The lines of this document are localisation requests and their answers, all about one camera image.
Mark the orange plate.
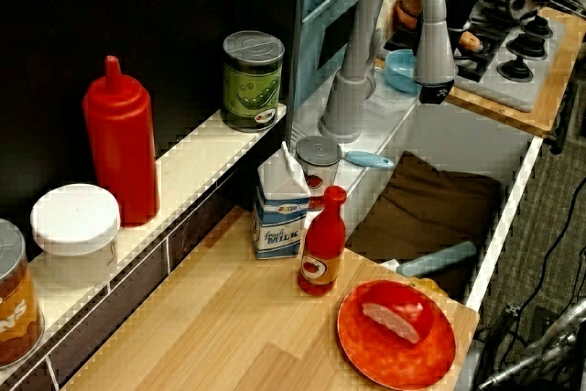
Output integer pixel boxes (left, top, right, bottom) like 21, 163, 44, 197
337, 279, 458, 387

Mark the red hot sauce bottle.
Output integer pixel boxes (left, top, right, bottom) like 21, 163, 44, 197
297, 185, 348, 297

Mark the white toy sink basin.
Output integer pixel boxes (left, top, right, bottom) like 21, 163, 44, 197
291, 86, 545, 310

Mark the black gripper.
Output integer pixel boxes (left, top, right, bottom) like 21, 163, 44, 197
418, 80, 455, 105

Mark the orange pot wooden handle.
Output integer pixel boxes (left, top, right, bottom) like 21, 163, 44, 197
394, 0, 483, 52

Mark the black stand leg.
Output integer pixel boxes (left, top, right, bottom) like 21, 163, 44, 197
548, 81, 579, 156

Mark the grey metal stand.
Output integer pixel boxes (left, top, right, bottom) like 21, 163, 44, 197
477, 298, 586, 391

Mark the orange beans can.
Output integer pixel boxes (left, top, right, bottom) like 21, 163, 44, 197
0, 218, 46, 370

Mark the red white toy food slice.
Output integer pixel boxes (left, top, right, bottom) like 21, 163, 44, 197
361, 281, 436, 346

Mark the black stove grate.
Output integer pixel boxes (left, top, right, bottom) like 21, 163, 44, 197
383, 19, 505, 84

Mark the green peas can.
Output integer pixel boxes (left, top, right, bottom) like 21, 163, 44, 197
220, 30, 286, 133

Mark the red squeeze ketchup bottle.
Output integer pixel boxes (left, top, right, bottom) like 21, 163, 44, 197
81, 55, 161, 228

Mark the light blue cabinet frame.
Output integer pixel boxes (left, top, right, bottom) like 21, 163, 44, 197
285, 0, 400, 146

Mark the silver metal bowl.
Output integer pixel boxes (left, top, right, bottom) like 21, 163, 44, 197
471, 0, 560, 22

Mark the white ledge shelf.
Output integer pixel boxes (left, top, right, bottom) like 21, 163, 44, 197
0, 103, 288, 383

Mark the grey toy stove top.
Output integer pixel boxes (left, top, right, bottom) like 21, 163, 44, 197
383, 0, 568, 114

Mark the grey toy faucet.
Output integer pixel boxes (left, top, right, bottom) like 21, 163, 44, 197
318, 0, 457, 145

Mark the black stove knob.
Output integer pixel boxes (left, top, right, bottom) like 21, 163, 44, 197
522, 15, 553, 40
495, 55, 535, 83
506, 33, 544, 60

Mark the light blue bowl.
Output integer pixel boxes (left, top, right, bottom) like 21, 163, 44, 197
383, 49, 423, 95

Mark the long blue handled utensil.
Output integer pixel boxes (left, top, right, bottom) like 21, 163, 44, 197
378, 240, 479, 279

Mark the blue white milk carton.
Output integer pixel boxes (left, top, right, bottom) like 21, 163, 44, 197
252, 140, 311, 261

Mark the yellow toy item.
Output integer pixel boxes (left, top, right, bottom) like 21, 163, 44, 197
408, 276, 450, 299

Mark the tomato can grey lid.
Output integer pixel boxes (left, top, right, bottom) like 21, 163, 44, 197
294, 136, 343, 213

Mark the black cable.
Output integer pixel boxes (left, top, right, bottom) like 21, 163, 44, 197
507, 169, 586, 319

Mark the small blue handled utensil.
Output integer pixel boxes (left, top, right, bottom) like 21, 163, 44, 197
343, 150, 396, 170

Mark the brown cloth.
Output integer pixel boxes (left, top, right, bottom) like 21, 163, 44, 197
345, 150, 503, 301

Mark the white jar with lid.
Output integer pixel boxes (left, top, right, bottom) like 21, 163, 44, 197
29, 183, 122, 288

